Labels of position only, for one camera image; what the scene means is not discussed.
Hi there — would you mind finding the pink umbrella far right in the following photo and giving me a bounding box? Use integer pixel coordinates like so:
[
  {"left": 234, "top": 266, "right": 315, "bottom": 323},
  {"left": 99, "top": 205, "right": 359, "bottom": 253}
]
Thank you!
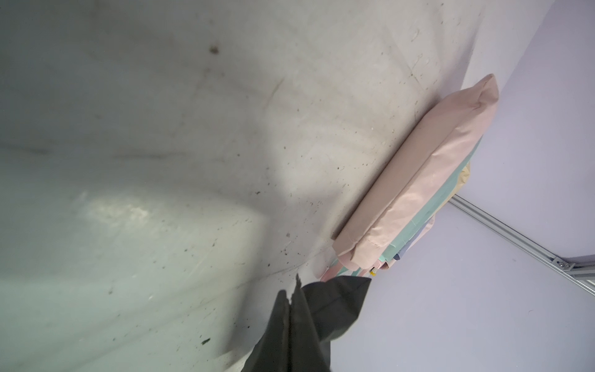
[{"left": 369, "top": 215, "right": 435, "bottom": 276}]

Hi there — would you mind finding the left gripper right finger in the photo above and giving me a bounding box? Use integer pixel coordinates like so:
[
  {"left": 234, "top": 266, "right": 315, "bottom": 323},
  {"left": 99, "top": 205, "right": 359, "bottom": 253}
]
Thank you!
[{"left": 289, "top": 275, "right": 330, "bottom": 372}]

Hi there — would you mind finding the purple umbrella in sleeve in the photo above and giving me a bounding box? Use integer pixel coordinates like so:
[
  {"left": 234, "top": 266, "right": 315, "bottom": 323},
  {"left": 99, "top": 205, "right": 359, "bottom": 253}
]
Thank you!
[{"left": 394, "top": 228, "right": 425, "bottom": 260}]

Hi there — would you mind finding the yellow umbrella in sleeve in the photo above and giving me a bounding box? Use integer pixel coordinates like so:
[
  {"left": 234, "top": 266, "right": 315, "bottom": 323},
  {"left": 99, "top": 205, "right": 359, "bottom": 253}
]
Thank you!
[{"left": 449, "top": 163, "right": 470, "bottom": 200}]

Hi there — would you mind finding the teal umbrella left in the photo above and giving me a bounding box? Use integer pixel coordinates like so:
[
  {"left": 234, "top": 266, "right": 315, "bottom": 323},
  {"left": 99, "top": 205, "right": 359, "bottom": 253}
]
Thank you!
[{"left": 333, "top": 140, "right": 478, "bottom": 271}]

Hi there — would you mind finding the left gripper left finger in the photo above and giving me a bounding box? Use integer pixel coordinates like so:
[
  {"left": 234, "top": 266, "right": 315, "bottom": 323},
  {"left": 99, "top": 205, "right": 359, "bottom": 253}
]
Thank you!
[{"left": 241, "top": 290, "right": 291, "bottom": 372}]

